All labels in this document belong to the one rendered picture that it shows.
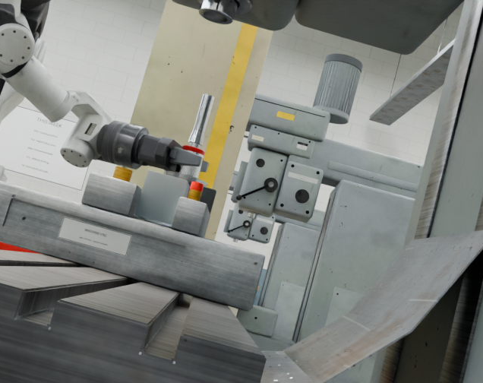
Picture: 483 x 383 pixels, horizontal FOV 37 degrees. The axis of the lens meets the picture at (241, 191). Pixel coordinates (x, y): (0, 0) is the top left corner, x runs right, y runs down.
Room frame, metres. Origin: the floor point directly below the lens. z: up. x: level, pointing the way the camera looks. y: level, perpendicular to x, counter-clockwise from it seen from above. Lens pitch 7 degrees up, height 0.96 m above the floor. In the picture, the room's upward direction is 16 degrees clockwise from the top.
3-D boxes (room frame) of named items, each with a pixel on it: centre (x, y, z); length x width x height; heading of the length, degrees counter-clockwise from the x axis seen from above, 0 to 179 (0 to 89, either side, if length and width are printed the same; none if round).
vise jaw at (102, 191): (0.93, 0.15, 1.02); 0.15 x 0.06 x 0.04; 179
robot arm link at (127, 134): (1.45, 0.20, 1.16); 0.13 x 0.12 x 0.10; 166
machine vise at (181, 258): (0.93, 0.13, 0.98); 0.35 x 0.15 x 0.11; 89
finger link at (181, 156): (1.39, 0.12, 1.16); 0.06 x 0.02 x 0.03; 76
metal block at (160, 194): (0.93, 0.10, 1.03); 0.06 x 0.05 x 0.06; 179
